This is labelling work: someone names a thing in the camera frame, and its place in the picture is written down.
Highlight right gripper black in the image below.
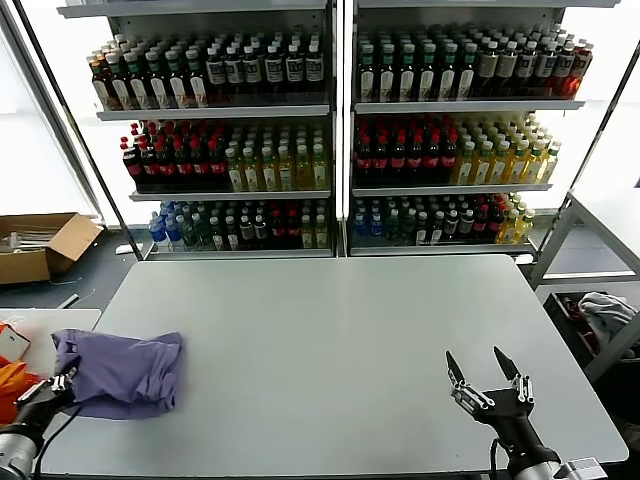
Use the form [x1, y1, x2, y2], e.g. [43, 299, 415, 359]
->
[445, 346, 561, 474]

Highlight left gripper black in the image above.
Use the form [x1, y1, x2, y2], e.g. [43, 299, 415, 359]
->
[12, 367, 79, 431]

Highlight lavender purple t-shirt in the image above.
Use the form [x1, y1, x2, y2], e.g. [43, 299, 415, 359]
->
[49, 327, 185, 421]

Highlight orange cloth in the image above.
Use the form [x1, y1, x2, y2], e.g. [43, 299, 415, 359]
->
[0, 359, 50, 427]

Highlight small white orange box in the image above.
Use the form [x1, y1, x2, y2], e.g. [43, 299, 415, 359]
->
[0, 321, 32, 362]

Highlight black plastic crate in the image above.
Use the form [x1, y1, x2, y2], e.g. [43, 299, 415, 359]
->
[542, 289, 640, 362]

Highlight red garment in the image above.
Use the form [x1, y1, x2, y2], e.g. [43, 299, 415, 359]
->
[562, 297, 601, 354]

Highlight open cardboard box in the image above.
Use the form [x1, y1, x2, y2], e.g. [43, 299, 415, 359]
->
[0, 213, 105, 285]

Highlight grey white garment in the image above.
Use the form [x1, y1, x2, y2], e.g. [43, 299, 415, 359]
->
[576, 291, 640, 342]

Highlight white packing strips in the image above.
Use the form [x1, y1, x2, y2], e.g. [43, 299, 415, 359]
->
[0, 227, 54, 251]

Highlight red-capped cola bottle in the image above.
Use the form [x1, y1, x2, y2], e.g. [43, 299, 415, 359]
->
[269, 209, 287, 248]
[157, 138, 178, 189]
[440, 133, 458, 182]
[406, 135, 425, 184]
[423, 134, 443, 184]
[207, 138, 228, 189]
[191, 138, 211, 189]
[122, 139, 147, 189]
[389, 135, 408, 184]
[472, 204, 489, 241]
[174, 138, 195, 189]
[139, 138, 162, 189]
[284, 209, 301, 248]
[487, 203, 506, 241]
[372, 135, 391, 184]
[354, 135, 374, 184]

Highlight dark green bottle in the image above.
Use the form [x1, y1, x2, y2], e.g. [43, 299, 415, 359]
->
[194, 214, 212, 249]
[180, 213, 198, 248]
[399, 208, 417, 244]
[384, 208, 402, 244]

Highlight white metal shelf rack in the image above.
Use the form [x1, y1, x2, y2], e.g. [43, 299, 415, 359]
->
[342, 0, 621, 259]
[54, 0, 346, 261]

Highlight green-capped white-label bottle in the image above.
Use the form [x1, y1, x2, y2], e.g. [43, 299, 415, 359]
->
[418, 43, 439, 101]
[357, 43, 378, 101]
[378, 43, 399, 101]
[185, 46, 209, 108]
[438, 42, 459, 101]
[143, 48, 169, 109]
[398, 43, 419, 101]
[123, 49, 149, 110]
[105, 51, 130, 110]
[164, 47, 190, 109]
[458, 42, 478, 100]

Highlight dark bottle beige label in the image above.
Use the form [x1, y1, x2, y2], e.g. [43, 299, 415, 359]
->
[497, 40, 519, 97]
[477, 40, 500, 97]

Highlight dark bottle blue-print label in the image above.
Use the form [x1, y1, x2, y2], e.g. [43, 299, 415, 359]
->
[263, 42, 285, 103]
[304, 40, 325, 103]
[204, 43, 226, 104]
[517, 39, 539, 97]
[537, 40, 558, 97]
[554, 40, 576, 97]
[223, 43, 245, 104]
[284, 41, 305, 103]
[242, 42, 264, 104]

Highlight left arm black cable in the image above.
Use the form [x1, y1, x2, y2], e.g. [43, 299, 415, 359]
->
[37, 404, 84, 474]

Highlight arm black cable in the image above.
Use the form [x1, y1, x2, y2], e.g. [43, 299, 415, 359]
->
[37, 404, 84, 474]
[488, 437, 509, 474]

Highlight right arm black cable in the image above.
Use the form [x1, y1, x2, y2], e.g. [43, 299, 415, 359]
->
[488, 437, 509, 474]

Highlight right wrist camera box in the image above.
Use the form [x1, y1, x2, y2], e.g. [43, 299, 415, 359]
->
[559, 455, 607, 480]

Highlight grey metal rack frame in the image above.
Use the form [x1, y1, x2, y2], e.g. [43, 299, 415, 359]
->
[528, 187, 640, 384]

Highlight dark window frame post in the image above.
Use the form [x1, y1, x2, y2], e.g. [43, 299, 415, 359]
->
[10, 0, 144, 261]

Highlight grey window frame post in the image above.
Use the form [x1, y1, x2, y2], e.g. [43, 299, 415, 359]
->
[0, 14, 106, 224]

